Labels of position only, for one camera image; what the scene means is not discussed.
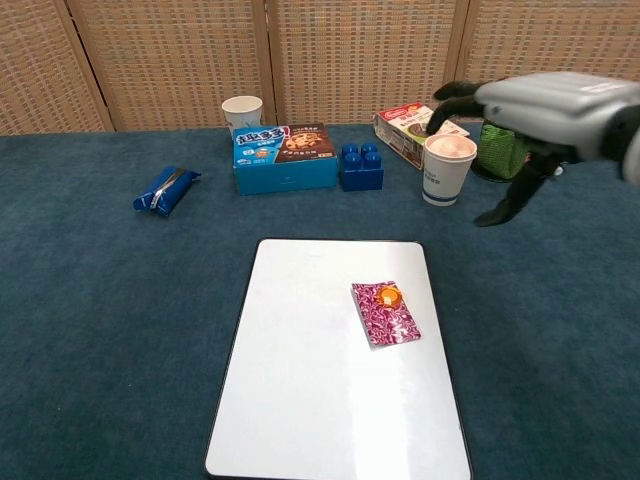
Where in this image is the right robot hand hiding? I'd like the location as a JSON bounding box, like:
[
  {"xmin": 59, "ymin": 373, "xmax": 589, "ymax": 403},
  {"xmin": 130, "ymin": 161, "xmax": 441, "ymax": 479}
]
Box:
[{"xmin": 425, "ymin": 71, "xmax": 640, "ymax": 229}]

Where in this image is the small orange disc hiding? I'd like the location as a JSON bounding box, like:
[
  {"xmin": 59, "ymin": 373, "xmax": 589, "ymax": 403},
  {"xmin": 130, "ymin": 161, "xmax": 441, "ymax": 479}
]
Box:
[{"xmin": 375, "ymin": 283, "xmax": 404, "ymax": 309}]

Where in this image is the magenta patterned packet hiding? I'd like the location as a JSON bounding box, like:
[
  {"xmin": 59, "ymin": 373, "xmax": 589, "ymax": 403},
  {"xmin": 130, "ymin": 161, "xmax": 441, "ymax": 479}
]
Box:
[{"xmin": 350, "ymin": 280, "xmax": 423, "ymax": 352}]

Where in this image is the white rectangular board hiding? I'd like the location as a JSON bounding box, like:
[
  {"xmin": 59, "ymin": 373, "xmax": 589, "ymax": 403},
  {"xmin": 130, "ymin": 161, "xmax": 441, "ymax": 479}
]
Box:
[{"xmin": 203, "ymin": 238, "xmax": 474, "ymax": 480}]

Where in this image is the green cloth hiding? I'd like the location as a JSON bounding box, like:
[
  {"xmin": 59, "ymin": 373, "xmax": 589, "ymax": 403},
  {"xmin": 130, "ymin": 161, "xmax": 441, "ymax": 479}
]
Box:
[{"xmin": 476, "ymin": 122, "xmax": 532, "ymax": 181}]

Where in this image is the green mesh cup holder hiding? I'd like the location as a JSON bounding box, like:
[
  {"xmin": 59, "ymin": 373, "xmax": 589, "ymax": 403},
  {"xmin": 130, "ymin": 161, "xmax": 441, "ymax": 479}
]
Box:
[{"xmin": 470, "ymin": 117, "xmax": 531, "ymax": 184}]

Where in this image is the white blue-banded paper cup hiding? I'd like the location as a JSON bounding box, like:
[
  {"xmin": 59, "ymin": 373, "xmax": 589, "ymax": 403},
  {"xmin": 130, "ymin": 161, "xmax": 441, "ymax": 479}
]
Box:
[{"xmin": 421, "ymin": 132, "xmax": 478, "ymax": 208}]

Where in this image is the white red food box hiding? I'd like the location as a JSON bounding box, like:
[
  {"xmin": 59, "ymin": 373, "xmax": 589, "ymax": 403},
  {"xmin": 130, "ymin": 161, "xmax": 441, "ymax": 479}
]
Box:
[{"xmin": 373, "ymin": 102, "xmax": 472, "ymax": 172}]

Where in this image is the blue toy building brick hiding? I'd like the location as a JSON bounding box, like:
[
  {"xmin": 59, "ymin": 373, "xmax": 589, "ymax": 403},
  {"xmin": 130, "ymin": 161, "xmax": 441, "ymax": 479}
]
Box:
[{"xmin": 340, "ymin": 142, "xmax": 386, "ymax": 193}]

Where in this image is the woven folding screen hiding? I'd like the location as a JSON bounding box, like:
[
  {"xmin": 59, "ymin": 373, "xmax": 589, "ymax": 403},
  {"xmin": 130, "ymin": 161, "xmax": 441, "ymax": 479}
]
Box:
[{"xmin": 0, "ymin": 0, "xmax": 640, "ymax": 136}]

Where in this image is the blue cookie box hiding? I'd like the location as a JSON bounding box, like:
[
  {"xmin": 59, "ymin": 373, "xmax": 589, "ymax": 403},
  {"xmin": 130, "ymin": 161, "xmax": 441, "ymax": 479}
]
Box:
[{"xmin": 231, "ymin": 122, "xmax": 339, "ymax": 197}]

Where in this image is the empty white paper cup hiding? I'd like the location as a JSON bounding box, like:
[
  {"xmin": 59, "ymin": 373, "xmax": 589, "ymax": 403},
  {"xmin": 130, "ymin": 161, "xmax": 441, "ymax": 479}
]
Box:
[{"xmin": 221, "ymin": 95, "xmax": 264, "ymax": 136}]

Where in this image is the blue wrapped snack pack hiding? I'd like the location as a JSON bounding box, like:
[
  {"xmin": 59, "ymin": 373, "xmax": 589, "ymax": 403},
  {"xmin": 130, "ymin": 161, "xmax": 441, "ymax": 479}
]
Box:
[{"xmin": 132, "ymin": 165, "xmax": 203, "ymax": 218}]

